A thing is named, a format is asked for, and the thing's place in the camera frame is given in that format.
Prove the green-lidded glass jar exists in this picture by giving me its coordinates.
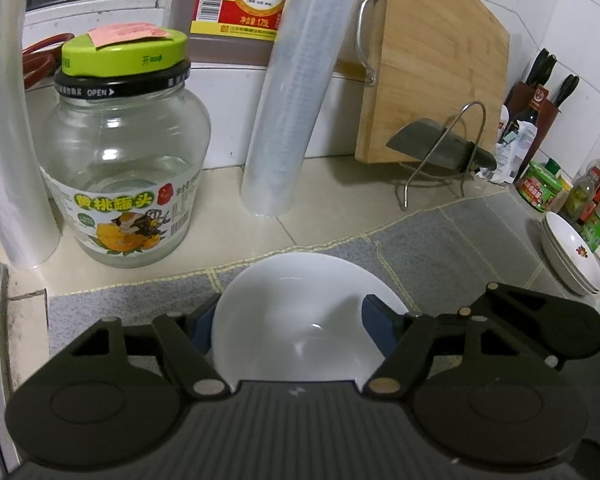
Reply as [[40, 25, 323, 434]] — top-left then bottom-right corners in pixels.
[[39, 24, 214, 269]]

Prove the brown knife block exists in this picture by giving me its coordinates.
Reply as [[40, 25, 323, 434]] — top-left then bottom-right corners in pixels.
[[505, 80, 564, 132]]

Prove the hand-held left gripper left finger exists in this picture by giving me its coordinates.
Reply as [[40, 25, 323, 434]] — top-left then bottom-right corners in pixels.
[[70, 294, 232, 401]]

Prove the white fruit-print plate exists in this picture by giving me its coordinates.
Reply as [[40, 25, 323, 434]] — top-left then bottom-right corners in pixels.
[[542, 211, 600, 292], [540, 227, 593, 296]]

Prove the red rubber ring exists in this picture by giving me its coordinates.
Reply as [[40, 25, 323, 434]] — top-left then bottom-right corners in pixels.
[[22, 32, 76, 92]]

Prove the grey checked mat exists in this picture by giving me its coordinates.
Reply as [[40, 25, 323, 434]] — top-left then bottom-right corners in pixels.
[[47, 190, 600, 363]]

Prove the green-labelled plastic bottle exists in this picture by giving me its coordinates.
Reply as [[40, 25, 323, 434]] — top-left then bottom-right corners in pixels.
[[577, 200, 600, 254]]

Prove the brown cooking wine jug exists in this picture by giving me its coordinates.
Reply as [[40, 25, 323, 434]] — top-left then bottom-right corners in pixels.
[[187, 0, 304, 66]]

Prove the black-handled knife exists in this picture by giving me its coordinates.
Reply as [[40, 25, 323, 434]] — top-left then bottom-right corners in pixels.
[[524, 48, 548, 86], [551, 74, 580, 109], [537, 55, 559, 87]]

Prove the short plastic wrap roll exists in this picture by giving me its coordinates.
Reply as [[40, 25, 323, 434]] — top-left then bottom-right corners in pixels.
[[0, 0, 64, 269]]

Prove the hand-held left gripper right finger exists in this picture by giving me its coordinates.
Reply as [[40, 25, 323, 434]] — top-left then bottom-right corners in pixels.
[[361, 294, 543, 397]]

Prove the white floral bowl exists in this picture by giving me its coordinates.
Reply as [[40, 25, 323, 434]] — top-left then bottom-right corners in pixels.
[[211, 252, 411, 392]]

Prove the black-handled cleaver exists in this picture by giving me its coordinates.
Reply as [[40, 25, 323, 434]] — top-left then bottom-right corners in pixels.
[[385, 118, 499, 171]]

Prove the dark soy sauce bottle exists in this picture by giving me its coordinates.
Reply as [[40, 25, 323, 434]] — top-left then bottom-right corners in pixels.
[[504, 85, 551, 166]]

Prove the metal wire rack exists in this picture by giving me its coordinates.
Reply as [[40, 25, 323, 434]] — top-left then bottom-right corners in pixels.
[[399, 101, 489, 211]]

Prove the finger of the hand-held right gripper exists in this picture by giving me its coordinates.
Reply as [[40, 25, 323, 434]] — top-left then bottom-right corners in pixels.
[[455, 282, 562, 372]]

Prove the green-lidded sauce jar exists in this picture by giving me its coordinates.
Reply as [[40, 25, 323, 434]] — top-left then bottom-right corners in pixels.
[[516, 161, 561, 214]]

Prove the bamboo cutting board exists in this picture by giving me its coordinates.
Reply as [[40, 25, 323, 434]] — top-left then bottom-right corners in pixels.
[[332, 0, 511, 165]]

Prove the tall plastic wrap roll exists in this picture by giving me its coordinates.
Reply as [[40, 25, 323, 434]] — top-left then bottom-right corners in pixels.
[[240, 0, 371, 219]]

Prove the pink paper note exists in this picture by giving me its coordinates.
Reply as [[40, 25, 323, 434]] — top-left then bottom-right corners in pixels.
[[87, 22, 174, 51]]

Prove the yellow-lidded spice jar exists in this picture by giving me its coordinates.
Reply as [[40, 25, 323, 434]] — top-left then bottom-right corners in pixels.
[[550, 172, 576, 214]]

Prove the white seasoning bag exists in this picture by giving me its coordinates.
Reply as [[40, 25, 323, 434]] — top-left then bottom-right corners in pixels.
[[492, 105, 539, 186]]

